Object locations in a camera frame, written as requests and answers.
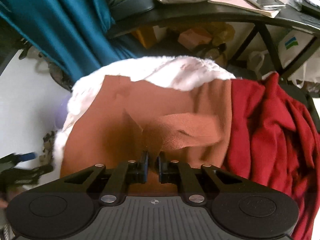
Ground rust orange knit sweater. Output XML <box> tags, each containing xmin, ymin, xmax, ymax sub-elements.
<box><xmin>60</xmin><ymin>76</ymin><xmax>232</xmax><ymax>196</ymax></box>

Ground dark red garment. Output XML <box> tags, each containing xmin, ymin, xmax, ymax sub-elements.
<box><xmin>223</xmin><ymin>74</ymin><xmax>319</xmax><ymax>239</ymax></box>

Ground white fluffy blanket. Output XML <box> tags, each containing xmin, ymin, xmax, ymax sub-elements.
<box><xmin>53</xmin><ymin>56</ymin><xmax>235</xmax><ymax>171</ymax></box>

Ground teal blue curtain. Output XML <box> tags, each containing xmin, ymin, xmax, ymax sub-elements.
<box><xmin>1</xmin><ymin>0</ymin><xmax>143</xmax><ymax>81</ymax></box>

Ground white tote bag with logo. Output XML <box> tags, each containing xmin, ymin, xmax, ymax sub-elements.
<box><xmin>278</xmin><ymin>30</ymin><xmax>319</xmax><ymax>88</ymax></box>

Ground black curved desk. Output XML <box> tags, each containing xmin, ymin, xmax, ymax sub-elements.
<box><xmin>107</xmin><ymin>2</ymin><xmax>319</xmax><ymax>79</ymax></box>

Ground papers and books on desk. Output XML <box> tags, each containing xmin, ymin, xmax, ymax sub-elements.
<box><xmin>209</xmin><ymin>0</ymin><xmax>286</xmax><ymax>18</ymax></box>

